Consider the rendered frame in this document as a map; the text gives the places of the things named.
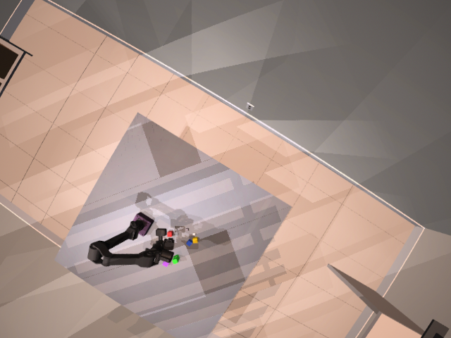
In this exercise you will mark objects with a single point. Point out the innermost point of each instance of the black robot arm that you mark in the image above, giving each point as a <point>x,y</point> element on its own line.
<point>144,259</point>

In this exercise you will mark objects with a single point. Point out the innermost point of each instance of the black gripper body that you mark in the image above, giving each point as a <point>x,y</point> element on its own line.
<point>160,232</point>

